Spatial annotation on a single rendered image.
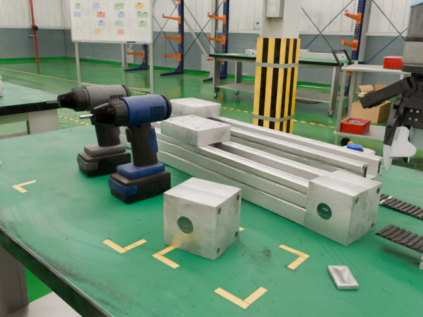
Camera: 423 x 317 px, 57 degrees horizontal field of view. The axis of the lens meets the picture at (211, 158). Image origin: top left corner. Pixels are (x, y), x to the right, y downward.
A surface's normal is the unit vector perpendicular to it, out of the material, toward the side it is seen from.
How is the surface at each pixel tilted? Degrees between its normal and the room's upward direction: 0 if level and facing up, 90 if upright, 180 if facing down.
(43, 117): 90
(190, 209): 90
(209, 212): 90
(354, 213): 90
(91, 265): 0
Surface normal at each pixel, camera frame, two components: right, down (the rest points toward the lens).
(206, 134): 0.65, 0.25
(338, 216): -0.76, 0.18
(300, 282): 0.02, -0.95
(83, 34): -0.36, 0.27
